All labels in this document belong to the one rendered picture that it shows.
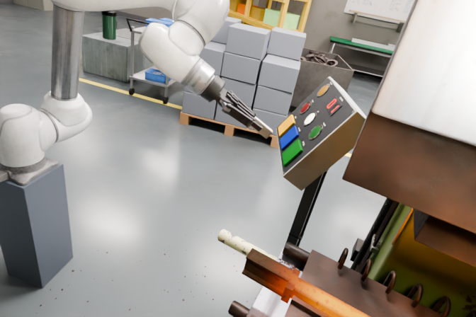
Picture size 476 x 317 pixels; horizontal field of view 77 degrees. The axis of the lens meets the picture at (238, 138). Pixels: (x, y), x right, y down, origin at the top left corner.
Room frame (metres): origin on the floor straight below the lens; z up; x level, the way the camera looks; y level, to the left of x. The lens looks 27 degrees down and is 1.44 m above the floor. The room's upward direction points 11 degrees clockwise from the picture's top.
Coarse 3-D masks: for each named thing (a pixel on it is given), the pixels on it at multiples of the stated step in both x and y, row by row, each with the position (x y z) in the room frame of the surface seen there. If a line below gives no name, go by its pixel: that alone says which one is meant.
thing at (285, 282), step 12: (252, 252) 0.39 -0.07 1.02; (252, 264) 0.38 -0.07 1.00; (264, 264) 0.37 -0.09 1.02; (276, 264) 0.38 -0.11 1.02; (252, 276) 0.37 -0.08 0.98; (264, 276) 0.37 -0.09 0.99; (276, 276) 0.36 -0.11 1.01; (288, 276) 0.36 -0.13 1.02; (276, 288) 0.36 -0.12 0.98; (288, 288) 0.34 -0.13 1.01; (300, 288) 0.35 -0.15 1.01; (312, 288) 0.35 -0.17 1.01; (288, 300) 0.33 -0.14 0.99; (312, 300) 0.33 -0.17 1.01; (324, 300) 0.33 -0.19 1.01; (336, 300) 0.34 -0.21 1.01; (324, 312) 0.32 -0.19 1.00; (336, 312) 0.31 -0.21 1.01; (348, 312) 0.32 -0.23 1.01; (360, 312) 0.32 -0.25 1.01
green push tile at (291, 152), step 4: (296, 140) 0.85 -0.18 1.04; (292, 144) 0.85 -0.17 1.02; (296, 144) 0.83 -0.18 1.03; (300, 144) 0.82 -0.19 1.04; (288, 148) 0.85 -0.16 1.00; (292, 148) 0.83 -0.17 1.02; (296, 148) 0.81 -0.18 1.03; (300, 148) 0.79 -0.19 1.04; (284, 152) 0.85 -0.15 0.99; (288, 152) 0.83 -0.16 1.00; (292, 152) 0.81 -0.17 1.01; (296, 152) 0.79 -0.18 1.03; (300, 152) 0.78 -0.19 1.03; (284, 156) 0.82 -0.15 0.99; (288, 156) 0.80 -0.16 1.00; (292, 156) 0.79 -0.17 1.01; (296, 156) 0.78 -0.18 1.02; (284, 160) 0.81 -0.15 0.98; (288, 160) 0.79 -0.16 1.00; (292, 160) 0.78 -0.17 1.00; (284, 164) 0.78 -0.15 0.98
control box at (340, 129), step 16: (320, 96) 1.00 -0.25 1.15; (336, 96) 0.91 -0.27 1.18; (304, 112) 1.00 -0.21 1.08; (320, 112) 0.91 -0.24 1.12; (336, 112) 0.83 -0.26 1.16; (352, 112) 0.76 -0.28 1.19; (304, 128) 0.90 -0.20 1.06; (336, 128) 0.76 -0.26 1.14; (352, 128) 0.75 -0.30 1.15; (304, 144) 0.81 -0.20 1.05; (320, 144) 0.75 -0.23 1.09; (336, 144) 0.75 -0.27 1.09; (352, 144) 0.76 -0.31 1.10; (304, 160) 0.75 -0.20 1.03; (320, 160) 0.75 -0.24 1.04; (336, 160) 0.75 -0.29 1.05; (288, 176) 0.75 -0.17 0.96; (304, 176) 0.75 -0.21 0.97
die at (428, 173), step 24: (384, 120) 0.28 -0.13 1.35; (360, 144) 0.28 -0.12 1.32; (384, 144) 0.27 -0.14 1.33; (408, 144) 0.27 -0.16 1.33; (432, 144) 0.26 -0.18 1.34; (456, 144) 0.25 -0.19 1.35; (360, 168) 0.28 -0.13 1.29; (384, 168) 0.27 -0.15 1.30; (408, 168) 0.26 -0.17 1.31; (432, 168) 0.26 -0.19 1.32; (456, 168) 0.25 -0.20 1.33; (384, 192) 0.27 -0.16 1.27; (408, 192) 0.26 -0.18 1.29; (432, 192) 0.25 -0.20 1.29; (456, 192) 0.25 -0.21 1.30; (432, 216) 0.25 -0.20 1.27; (456, 216) 0.24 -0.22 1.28
